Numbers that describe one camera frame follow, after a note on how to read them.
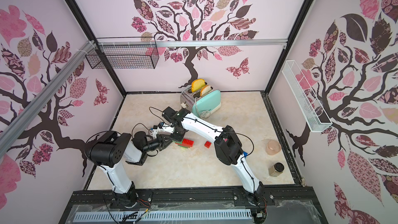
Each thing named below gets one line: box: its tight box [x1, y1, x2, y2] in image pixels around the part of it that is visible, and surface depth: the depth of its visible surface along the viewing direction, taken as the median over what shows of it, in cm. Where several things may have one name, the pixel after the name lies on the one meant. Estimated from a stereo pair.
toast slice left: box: [191, 78, 206, 93], surface depth 100 cm
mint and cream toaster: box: [180, 82, 222, 119], surface depth 97 cm
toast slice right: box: [199, 84, 212, 97], surface depth 96 cm
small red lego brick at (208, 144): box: [204, 140, 212, 149], surface depth 94 cm
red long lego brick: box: [177, 138, 195, 148], surface depth 87 cm
